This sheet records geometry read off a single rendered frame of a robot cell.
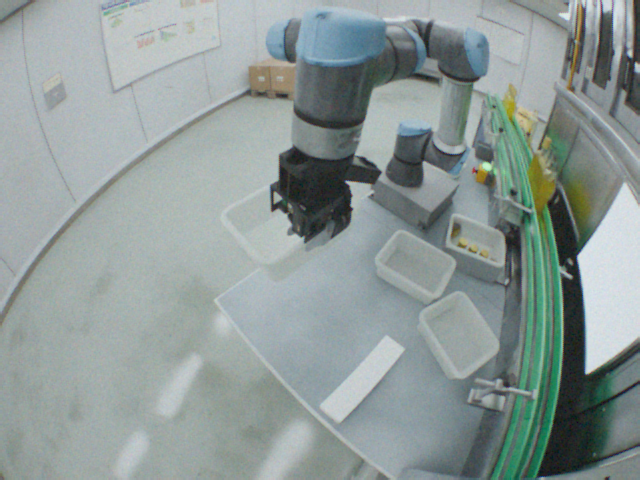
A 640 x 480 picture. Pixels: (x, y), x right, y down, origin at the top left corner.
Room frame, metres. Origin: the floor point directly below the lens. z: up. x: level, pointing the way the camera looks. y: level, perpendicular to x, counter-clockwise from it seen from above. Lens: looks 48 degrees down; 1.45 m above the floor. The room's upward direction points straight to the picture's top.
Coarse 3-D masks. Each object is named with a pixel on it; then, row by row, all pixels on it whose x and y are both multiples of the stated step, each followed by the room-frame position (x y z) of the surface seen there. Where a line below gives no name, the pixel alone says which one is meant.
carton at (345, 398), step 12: (384, 348) 0.22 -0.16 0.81; (396, 348) 0.22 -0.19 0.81; (372, 360) 0.19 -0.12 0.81; (384, 360) 0.19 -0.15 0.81; (360, 372) 0.16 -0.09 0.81; (372, 372) 0.16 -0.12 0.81; (384, 372) 0.16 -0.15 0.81; (348, 384) 0.13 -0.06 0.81; (360, 384) 0.13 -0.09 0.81; (372, 384) 0.13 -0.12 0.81; (336, 396) 0.10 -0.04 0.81; (348, 396) 0.10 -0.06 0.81; (360, 396) 0.10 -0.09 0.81; (324, 408) 0.08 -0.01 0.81; (336, 408) 0.07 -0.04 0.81; (348, 408) 0.07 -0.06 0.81; (336, 420) 0.05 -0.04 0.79
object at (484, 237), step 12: (456, 216) 0.66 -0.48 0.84; (468, 228) 0.63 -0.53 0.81; (480, 228) 0.61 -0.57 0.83; (492, 228) 0.60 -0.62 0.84; (456, 240) 0.60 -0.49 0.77; (468, 240) 0.60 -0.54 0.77; (480, 240) 0.60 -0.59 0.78; (492, 240) 0.58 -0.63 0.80; (504, 240) 0.54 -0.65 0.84; (468, 252) 0.49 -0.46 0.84; (492, 252) 0.55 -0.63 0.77; (504, 252) 0.49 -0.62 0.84; (492, 264) 0.44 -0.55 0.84
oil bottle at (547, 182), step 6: (546, 174) 0.64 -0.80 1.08; (552, 174) 0.63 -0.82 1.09; (540, 180) 0.66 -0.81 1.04; (546, 180) 0.62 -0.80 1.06; (552, 180) 0.62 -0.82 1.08; (540, 186) 0.64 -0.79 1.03; (546, 186) 0.62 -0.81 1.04; (552, 186) 0.61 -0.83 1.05; (534, 192) 0.66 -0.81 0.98; (540, 192) 0.62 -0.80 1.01; (546, 192) 0.61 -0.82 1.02; (534, 198) 0.64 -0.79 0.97; (540, 198) 0.62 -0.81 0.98; (546, 198) 0.61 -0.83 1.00; (534, 204) 0.62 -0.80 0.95; (540, 204) 0.61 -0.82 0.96; (540, 210) 0.61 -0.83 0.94
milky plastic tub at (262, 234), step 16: (256, 192) 0.42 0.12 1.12; (240, 208) 0.39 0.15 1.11; (256, 208) 0.41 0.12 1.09; (224, 224) 0.33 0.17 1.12; (240, 224) 0.38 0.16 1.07; (256, 224) 0.40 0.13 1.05; (272, 224) 0.40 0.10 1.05; (288, 224) 0.40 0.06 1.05; (352, 224) 0.38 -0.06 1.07; (240, 240) 0.30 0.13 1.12; (256, 240) 0.36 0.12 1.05; (272, 240) 0.36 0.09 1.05; (288, 240) 0.36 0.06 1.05; (336, 240) 0.35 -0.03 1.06; (256, 256) 0.26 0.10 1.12; (272, 256) 0.32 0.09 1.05; (288, 256) 0.26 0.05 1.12; (304, 256) 0.30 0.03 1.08; (272, 272) 0.26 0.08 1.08; (288, 272) 0.27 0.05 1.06
